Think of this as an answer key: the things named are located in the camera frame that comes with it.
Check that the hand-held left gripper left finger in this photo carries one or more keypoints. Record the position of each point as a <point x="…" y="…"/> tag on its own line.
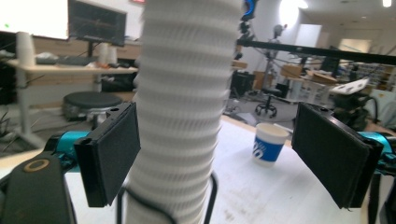
<point x="109" y="155"/>

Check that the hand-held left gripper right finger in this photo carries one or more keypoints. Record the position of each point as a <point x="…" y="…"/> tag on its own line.
<point x="330" y="155"/>

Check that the blue white paper cup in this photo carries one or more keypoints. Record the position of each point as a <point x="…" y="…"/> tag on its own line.
<point x="267" y="152"/>

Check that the stack of white paper cups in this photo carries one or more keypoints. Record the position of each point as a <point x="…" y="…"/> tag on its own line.
<point x="183" y="93"/>

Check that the black round stool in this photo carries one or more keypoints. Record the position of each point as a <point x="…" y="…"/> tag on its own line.
<point x="90" y="99"/>

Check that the black office chair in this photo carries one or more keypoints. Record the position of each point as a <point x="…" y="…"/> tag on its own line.
<point x="267" y="109"/>

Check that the white foam mat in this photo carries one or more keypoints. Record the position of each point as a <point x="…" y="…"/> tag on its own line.
<point x="249" y="186"/>

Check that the light wooden desk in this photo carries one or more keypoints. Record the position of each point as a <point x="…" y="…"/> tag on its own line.
<point x="77" y="70"/>

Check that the black monitor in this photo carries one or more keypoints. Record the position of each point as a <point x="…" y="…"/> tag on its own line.
<point x="96" y="25"/>

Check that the black metal frame bar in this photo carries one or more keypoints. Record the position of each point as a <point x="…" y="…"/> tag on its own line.
<point x="311" y="51"/>

